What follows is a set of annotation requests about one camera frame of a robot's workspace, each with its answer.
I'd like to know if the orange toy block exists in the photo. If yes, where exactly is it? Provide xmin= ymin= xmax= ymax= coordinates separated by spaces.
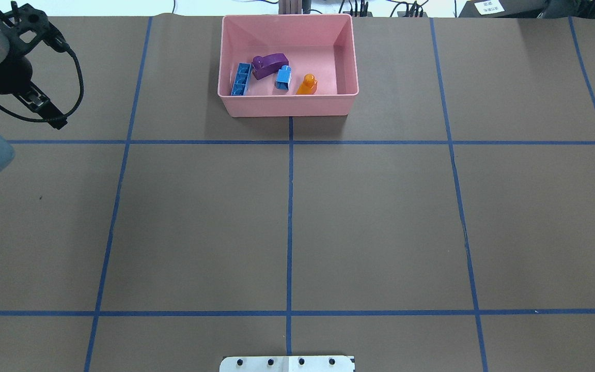
xmin=295 ymin=73 xmax=318 ymax=95

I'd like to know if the long blue toy block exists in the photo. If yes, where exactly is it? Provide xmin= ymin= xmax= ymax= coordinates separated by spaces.
xmin=230 ymin=62 xmax=253 ymax=96

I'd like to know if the pink plastic box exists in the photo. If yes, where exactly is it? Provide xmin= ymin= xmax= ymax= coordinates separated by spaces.
xmin=217 ymin=13 xmax=359 ymax=117

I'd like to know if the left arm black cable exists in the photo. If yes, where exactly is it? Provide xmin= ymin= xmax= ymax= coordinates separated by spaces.
xmin=0 ymin=39 xmax=85 ymax=125

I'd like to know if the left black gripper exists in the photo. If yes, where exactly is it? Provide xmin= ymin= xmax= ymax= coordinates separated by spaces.
xmin=0 ymin=56 xmax=68 ymax=130

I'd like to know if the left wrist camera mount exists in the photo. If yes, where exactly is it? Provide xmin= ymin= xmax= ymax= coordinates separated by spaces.
xmin=0 ymin=1 xmax=71 ymax=57

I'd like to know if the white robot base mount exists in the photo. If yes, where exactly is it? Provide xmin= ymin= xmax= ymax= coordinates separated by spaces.
xmin=218 ymin=355 xmax=356 ymax=371

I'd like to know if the small blue toy block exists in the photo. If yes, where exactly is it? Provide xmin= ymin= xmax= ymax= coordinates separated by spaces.
xmin=275 ymin=65 xmax=291 ymax=91

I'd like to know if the purple toy block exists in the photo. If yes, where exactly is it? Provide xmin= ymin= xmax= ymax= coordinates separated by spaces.
xmin=251 ymin=53 xmax=290 ymax=80

